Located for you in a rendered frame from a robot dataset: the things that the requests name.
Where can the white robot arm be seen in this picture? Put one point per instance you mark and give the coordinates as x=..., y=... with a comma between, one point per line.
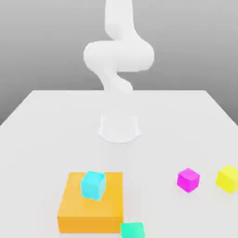
x=119, y=55

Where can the small cyan cube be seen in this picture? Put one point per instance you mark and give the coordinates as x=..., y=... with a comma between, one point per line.
x=92, y=186

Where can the small yellow cube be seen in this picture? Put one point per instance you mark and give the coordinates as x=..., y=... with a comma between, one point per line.
x=227, y=179

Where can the small green cube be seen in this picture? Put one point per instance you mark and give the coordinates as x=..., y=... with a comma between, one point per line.
x=132, y=230

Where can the small magenta cube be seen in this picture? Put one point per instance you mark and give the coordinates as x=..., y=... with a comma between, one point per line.
x=188, y=180

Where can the large orange box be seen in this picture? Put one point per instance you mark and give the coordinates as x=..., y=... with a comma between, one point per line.
x=89, y=210

